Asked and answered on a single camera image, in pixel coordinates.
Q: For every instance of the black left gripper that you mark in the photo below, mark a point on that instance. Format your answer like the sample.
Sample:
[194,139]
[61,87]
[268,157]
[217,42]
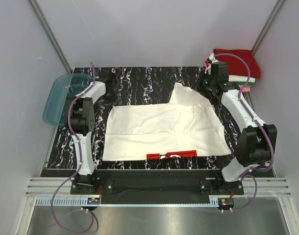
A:
[114,96]

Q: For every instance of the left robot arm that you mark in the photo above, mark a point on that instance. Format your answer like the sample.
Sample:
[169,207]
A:
[80,121]

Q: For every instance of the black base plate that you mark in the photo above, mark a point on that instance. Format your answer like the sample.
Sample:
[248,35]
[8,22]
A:
[203,181]

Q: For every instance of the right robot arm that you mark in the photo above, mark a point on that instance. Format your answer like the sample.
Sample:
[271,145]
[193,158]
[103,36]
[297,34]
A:
[254,150]

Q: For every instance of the white t-shirt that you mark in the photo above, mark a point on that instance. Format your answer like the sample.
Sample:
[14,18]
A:
[187,122]

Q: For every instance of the teal plastic bin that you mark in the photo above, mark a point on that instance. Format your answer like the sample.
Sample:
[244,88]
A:
[68,85]

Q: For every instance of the green folded shirt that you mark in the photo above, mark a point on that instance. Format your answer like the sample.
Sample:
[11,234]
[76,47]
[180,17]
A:
[244,83]

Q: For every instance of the pink folded shirt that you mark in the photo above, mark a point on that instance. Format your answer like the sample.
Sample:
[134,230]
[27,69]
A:
[244,89]

